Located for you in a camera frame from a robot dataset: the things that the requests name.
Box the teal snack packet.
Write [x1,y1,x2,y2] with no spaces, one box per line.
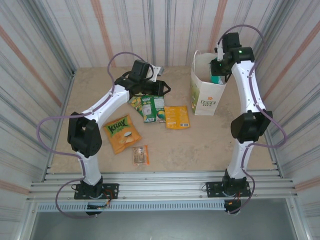
[209,73,226,85]

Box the yellow green snack pouch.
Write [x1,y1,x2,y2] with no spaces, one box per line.
[127,95,145,116]

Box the green snack pouch white label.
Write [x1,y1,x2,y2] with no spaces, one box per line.
[140,95,166,124]

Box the orange snack pouch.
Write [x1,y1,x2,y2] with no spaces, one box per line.
[163,105,191,130]

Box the white paper bag with handles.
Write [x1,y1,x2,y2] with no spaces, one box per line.
[190,49,227,116]

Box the orange Krax chips bag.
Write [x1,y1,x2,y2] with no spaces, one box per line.
[103,114,143,155]

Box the small clear orange snack pack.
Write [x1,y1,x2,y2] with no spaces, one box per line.
[131,144,151,167]

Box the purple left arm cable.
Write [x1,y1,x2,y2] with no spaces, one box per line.
[36,51,151,219]

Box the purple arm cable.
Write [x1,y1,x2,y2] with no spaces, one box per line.
[215,24,288,215]
[36,51,151,219]

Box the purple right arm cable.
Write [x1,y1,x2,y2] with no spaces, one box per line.
[215,24,288,215]

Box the aluminium rail frame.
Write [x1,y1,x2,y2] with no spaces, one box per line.
[26,169,300,203]

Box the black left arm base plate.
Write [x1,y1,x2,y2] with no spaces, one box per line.
[74,183,119,200]

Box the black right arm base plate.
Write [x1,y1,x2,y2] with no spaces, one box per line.
[205,181,252,198]

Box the perforated metal cable tray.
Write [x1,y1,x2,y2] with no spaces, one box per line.
[32,201,293,213]

